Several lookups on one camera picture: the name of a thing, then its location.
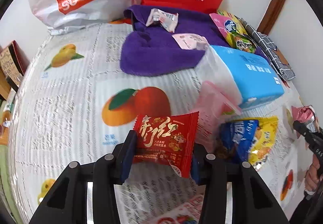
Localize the right hand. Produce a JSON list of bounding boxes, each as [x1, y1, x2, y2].
[[304, 155, 322, 192]]

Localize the grey checkered star pouch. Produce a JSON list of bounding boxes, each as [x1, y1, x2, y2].
[[240, 18, 296, 81]]

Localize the wooden nightstand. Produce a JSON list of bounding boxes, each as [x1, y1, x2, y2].
[[1, 70, 18, 146]]

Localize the pink bear Lotso snack packet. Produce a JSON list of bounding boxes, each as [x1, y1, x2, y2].
[[144, 194, 204, 224]]

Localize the white small snack packet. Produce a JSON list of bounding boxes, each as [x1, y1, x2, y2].
[[146, 8, 178, 33]]

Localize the yellow chips bag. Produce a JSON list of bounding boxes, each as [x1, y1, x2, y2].
[[217, 9, 241, 25]]

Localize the blue tissue pack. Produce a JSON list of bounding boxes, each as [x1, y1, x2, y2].
[[195, 45, 284, 110]]

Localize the purple towel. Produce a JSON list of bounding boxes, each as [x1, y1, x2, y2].
[[120, 5, 229, 76]]

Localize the brown wooden door frame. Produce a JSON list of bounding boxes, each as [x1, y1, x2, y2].
[[257, 0, 286, 35]]

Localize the fruit print tablecloth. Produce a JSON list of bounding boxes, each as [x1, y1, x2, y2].
[[9, 23, 312, 223]]

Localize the pink yellow snack packet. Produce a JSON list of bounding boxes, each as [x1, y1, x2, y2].
[[209, 13, 247, 49]]

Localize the pink strawberry snack packet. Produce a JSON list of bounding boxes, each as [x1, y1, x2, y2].
[[291, 105, 320, 133]]

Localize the blue snack packet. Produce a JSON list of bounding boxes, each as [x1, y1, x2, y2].
[[218, 120, 258, 162]]

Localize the yellow triangular snack packet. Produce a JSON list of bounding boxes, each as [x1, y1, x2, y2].
[[248, 116, 278, 171]]

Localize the light pink pastry packet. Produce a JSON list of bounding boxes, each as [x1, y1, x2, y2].
[[172, 33, 209, 50]]

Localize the green snack packet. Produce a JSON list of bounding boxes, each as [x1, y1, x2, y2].
[[231, 32, 256, 53]]

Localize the red candy packet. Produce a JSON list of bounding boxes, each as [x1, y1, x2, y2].
[[133, 111, 199, 178]]

